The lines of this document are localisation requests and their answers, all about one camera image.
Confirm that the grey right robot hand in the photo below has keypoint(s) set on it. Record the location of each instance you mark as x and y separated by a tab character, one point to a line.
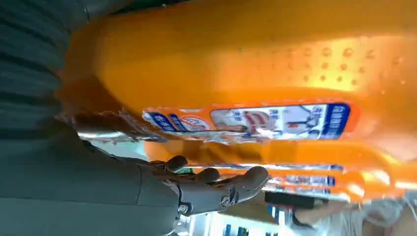
81	192

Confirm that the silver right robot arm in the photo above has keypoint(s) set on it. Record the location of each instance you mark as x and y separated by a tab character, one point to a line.
29	65

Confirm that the seated person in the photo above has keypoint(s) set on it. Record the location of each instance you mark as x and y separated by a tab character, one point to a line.
384	218

